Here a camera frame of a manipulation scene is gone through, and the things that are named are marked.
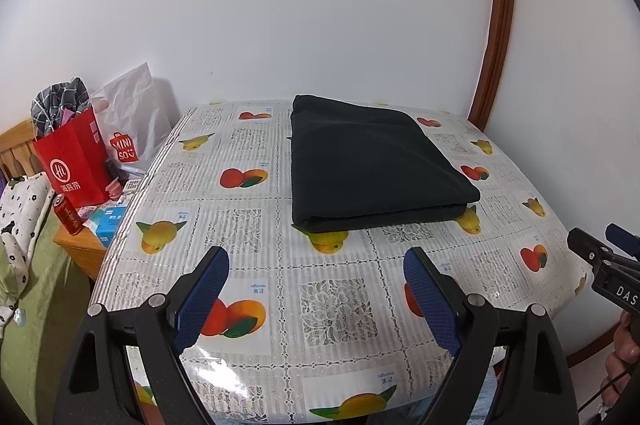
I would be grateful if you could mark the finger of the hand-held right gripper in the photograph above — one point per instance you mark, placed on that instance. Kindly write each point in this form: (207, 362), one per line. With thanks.
(585, 244)
(625, 239)

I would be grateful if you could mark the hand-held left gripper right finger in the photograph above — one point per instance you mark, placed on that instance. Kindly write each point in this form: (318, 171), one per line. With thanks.
(435, 305)

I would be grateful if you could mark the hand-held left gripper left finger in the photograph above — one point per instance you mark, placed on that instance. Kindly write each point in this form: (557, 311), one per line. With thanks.
(200, 305)

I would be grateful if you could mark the black sweatshirt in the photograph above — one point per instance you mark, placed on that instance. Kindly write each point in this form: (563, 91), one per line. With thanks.
(370, 165)

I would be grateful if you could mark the person's right hand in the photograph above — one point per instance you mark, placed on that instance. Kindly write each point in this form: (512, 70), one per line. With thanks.
(622, 355)

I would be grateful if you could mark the brown wooden baseboard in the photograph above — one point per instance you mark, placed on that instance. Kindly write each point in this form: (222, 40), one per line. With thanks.
(592, 347)

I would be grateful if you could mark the blue small box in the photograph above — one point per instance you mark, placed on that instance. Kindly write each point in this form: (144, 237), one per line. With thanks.
(111, 227)

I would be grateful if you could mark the fruit-print tablecloth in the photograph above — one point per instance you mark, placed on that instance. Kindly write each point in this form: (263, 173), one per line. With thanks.
(320, 265)

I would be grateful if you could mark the wooden nightstand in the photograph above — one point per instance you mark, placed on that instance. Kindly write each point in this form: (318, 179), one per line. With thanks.
(80, 252)

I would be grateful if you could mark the red drink can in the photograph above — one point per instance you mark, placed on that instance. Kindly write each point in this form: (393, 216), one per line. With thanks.
(69, 216)

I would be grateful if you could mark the green blanket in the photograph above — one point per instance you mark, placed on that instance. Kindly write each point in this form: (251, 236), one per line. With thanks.
(40, 355)

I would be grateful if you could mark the red paper bag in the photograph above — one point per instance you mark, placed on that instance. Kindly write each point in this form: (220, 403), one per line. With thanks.
(75, 165)

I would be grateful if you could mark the white plastic shopping bag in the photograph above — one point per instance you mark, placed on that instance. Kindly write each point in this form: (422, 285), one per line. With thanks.
(140, 115)

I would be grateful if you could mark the white flower-print pillow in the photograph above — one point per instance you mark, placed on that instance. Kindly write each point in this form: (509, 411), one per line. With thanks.
(22, 210)

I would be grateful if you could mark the wooden headboard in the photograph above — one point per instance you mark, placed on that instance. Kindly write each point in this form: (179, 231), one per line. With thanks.
(17, 150)

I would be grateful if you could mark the checked grey cloth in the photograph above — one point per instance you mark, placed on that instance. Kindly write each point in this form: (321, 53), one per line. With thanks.
(57, 105)

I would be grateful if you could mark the brown wooden door frame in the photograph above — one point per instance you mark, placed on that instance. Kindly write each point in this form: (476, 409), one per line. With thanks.
(500, 20)

